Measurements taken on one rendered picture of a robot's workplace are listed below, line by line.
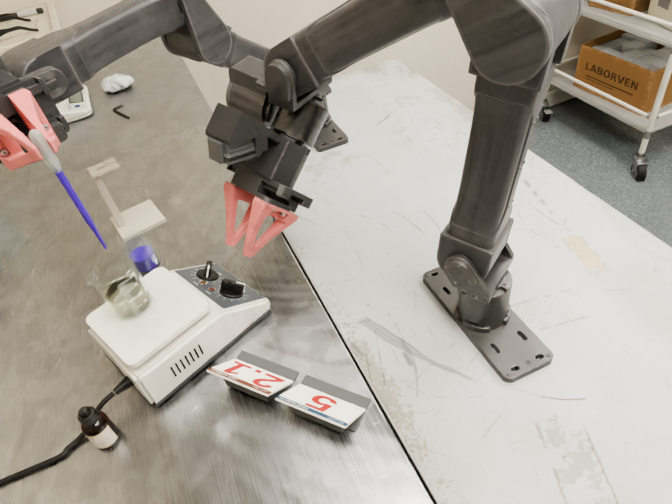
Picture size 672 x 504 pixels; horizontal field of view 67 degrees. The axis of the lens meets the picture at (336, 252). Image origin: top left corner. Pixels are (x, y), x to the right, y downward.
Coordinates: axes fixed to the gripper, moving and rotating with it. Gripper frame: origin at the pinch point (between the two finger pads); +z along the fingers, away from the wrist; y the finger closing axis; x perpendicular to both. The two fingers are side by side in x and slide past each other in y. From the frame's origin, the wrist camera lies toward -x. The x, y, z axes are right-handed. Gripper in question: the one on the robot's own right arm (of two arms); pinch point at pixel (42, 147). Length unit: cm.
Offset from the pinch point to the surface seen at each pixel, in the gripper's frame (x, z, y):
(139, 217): 31.7, -28.0, 12.9
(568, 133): 126, -30, 220
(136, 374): 25.1, 7.7, -5.9
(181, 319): 23.5, 6.8, 1.9
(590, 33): 94, -43, 259
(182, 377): 30.2, 8.4, -1.9
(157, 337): 23.4, 6.8, -1.5
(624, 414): 33, 51, 28
